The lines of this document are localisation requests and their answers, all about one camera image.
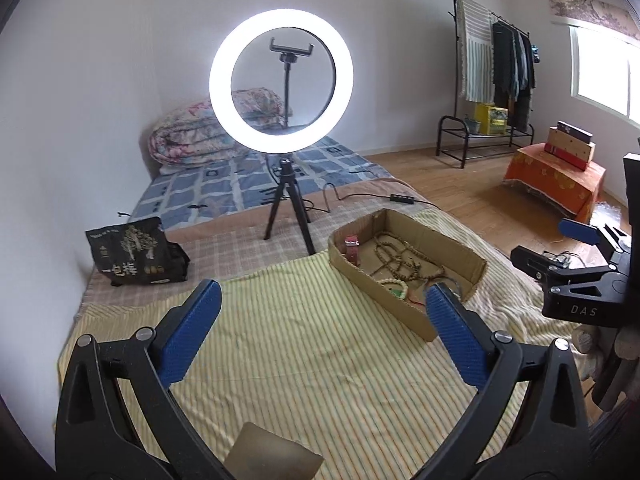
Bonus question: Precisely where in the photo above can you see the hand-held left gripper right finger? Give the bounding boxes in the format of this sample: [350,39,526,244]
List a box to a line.
[422,282,591,480]

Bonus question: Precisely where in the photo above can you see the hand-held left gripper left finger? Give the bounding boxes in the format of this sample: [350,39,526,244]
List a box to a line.
[54,278,236,480]

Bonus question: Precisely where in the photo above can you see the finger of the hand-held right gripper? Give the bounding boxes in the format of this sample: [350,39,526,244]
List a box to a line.
[510,244,621,288]
[559,217,632,261]

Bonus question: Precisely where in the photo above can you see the cardboard box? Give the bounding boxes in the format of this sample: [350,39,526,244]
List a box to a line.
[327,208,488,343]

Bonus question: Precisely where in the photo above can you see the white bead bracelet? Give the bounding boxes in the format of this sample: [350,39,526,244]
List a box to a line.
[377,277,410,301]

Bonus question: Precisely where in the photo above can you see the brown wooden bead necklace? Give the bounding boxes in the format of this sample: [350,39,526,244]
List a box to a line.
[370,230,446,283]

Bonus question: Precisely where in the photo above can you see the person's right hand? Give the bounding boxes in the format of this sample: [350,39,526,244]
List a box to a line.
[574,322,601,361]

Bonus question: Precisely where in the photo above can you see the orange cloth covered table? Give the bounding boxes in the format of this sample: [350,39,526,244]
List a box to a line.
[502,142,607,223]

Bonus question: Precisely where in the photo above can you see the tan and red box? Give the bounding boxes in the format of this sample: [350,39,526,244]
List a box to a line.
[545,127,597,171]

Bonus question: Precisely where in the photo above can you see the brown plaid mat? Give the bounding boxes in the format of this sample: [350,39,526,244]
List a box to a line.
[82,205,401,306]

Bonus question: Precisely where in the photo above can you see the black printed bag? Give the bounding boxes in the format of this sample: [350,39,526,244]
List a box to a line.
[85,216,191,287]

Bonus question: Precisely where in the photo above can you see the dark flat box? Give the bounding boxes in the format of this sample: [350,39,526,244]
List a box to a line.
[556,121,595,144]

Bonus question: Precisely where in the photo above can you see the yellow striped blanket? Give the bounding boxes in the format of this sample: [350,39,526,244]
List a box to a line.
[57,207,581,480]

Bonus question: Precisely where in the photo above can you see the small red box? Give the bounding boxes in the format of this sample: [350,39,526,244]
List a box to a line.
[343,234,362,267]

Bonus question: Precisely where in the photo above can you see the blue patterned bedsheet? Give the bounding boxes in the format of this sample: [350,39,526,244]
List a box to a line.
[127,135,396,233]

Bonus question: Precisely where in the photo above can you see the black metal shoe rack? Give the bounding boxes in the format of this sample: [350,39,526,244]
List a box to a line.
[436,115,535,170]

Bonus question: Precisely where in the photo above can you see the person's patterned clothing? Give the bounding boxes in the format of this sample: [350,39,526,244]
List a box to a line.
[590,400,640,468]

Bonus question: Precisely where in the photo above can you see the yellow box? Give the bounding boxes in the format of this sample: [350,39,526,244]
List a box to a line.
[474,102,509,136]

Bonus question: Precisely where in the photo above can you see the brown cardboard piece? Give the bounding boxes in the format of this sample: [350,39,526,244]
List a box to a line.
[222,422,323,480]

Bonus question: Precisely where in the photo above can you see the window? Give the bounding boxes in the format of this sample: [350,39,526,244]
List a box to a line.
[567,25,640,128]

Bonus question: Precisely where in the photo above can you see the black tripod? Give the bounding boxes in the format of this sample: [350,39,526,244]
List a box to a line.
[262,157,317,256]

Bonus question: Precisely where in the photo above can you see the dark hanging clothes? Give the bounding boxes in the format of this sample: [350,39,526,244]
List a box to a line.
[490,20,538,131]

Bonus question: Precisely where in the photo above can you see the folded floral quilt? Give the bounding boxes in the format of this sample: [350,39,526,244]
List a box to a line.
[148,87,296,168]

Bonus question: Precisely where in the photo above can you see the striped hanging towel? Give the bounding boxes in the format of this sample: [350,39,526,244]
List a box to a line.
[456,0,493,103]

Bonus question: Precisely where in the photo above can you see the printed curtain valance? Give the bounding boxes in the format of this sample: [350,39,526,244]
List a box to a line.
[545,0,640,41]

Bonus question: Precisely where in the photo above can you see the black clothes rack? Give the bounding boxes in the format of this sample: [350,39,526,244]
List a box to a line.
[447,0,537,136]

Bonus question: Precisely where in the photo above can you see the black phone holder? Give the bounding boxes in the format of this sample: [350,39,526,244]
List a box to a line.
[270,37,315,128]

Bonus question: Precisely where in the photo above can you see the black power cable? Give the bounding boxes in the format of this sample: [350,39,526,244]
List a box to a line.
[267,155,436,213]

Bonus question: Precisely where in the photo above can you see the white ring light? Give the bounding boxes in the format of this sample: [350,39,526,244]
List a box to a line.
[209,8,354,153]

